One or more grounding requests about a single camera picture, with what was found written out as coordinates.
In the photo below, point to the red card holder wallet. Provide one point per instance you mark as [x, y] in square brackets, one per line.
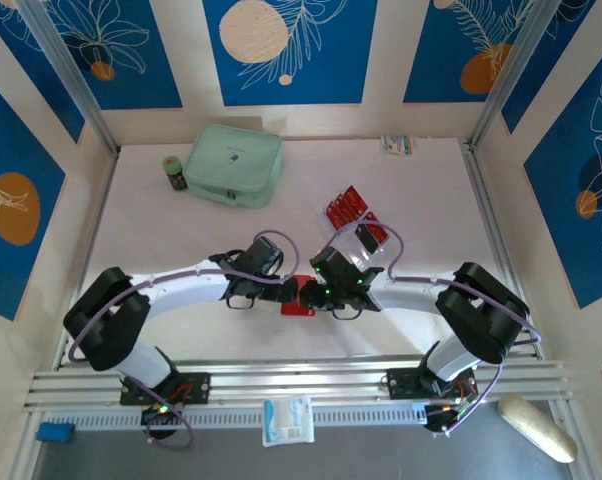
[296, 309]

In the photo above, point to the clear acrylic card stand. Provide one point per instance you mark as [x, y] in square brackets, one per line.
[363, 257]

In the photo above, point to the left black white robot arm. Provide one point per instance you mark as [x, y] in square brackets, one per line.
[106, 320]

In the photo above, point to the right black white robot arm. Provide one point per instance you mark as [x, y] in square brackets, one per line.
[481, 310]

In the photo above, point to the dark grey credit card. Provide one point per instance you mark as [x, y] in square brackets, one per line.
[365, 236]

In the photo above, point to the red credit card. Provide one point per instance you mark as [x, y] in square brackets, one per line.
[356, 196]
[379, 232]
[346, 206]
[337, 217]

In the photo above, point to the mint green zip pouch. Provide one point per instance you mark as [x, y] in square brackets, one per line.
[231, 165]

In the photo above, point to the white blue wipes packet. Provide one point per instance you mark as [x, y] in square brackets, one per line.
[286, 420]

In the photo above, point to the small green-lidded dark bottle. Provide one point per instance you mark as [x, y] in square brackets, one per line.
[176, 177]

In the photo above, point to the small printed paper packet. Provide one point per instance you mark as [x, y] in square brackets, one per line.
[397, 145]

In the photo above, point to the black controller board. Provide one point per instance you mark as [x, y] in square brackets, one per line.
[438, 420]
[153, 417]

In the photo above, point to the beige textured roll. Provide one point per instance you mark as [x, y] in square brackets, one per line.
[536, 427]

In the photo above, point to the blue sponge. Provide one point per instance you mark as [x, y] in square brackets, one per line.
[55, 432]

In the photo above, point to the aluminium rail frame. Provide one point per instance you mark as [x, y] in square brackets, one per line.
[301, 372]

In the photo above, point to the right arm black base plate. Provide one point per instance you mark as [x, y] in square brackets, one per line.
[403, 382]

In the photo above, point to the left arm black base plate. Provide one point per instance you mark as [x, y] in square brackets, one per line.
[196, 387]

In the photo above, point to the aluminium side rail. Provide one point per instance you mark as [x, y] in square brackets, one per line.
[483, 190]
[101, 210]

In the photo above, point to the aluminium corner post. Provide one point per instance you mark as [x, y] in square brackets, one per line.
[511, 70]
[71, 75]

